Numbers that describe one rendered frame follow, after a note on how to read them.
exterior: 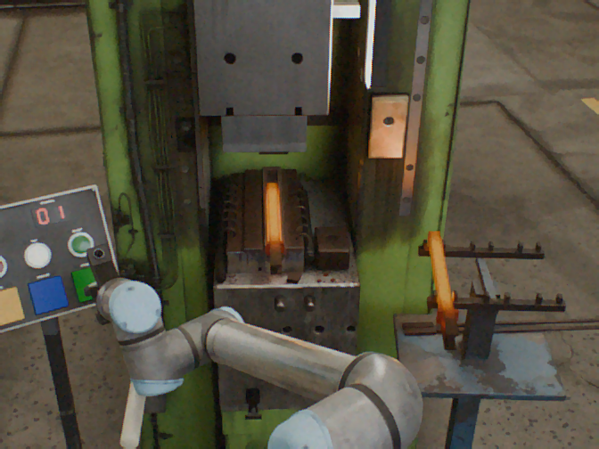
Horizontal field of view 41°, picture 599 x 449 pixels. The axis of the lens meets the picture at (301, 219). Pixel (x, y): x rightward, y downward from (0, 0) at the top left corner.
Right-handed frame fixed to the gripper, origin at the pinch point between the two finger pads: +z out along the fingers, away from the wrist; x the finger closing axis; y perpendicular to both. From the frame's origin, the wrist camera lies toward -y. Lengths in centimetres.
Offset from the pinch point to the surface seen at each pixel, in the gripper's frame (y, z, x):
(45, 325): 10.3, 29.7, -10.5
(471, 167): 15, 188, 245
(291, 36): -44, -22, 50
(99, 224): -12.3, 11.1, 5.5
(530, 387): 50, -27, 90
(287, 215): -2, 19, 57
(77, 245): -8.7, 10.7, -0.6
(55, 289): 0.1, 10.3, -8.1
